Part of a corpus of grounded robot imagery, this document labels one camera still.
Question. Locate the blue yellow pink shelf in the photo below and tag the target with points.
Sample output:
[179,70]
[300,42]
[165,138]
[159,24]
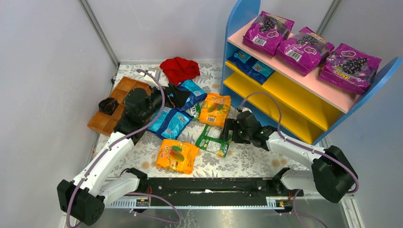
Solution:
[308,108]

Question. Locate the purple grape candy bag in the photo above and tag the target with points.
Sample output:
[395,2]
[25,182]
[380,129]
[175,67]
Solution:
[304,50]
[267,32]
[349,69]

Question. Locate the purple grape candy bag middle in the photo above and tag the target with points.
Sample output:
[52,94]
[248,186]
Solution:
[304,50]

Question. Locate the green white Fox's candy bag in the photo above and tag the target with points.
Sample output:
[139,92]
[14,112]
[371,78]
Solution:
[195,111]

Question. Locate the floral table mat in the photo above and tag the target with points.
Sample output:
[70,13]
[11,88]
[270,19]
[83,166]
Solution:
[242,160]

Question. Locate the blue candy bag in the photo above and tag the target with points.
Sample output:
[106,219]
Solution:
[252,67]
[196,94]
[170,123]

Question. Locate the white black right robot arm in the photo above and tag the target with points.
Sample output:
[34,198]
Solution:
[328,171]

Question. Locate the red cloth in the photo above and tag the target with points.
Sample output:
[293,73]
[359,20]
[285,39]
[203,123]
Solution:
[178,69]

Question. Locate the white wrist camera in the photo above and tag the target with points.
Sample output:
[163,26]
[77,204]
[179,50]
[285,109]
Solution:
[152,76]
[243,109]

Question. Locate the black round object on tray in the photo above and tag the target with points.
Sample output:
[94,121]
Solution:
[108,106]

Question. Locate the orange mango candy bag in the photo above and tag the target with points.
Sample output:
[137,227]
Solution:
[215,109]
[177,156]

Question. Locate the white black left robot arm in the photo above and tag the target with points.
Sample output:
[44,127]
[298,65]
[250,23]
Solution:
[86,196]

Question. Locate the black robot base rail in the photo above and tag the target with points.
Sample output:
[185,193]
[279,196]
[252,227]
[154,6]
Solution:
[215,192]

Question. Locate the purple grape candy bag right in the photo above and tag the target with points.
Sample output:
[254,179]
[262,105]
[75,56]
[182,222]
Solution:
[349,69]

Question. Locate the blue candy bag on shelf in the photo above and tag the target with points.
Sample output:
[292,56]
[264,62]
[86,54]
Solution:
[252,67]

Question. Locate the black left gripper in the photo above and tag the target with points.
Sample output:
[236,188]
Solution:
[169,95]

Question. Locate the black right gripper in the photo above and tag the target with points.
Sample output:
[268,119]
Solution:
[232,131]

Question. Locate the purple grape candy bag left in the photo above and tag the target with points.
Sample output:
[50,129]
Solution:
[267,32]

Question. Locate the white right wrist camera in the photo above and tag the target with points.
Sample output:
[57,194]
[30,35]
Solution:
[243,109]

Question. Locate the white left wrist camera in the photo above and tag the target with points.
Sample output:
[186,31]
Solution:
[152,76]

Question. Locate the orange wooden divided tray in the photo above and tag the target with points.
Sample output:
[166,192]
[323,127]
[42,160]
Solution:
[104,123]

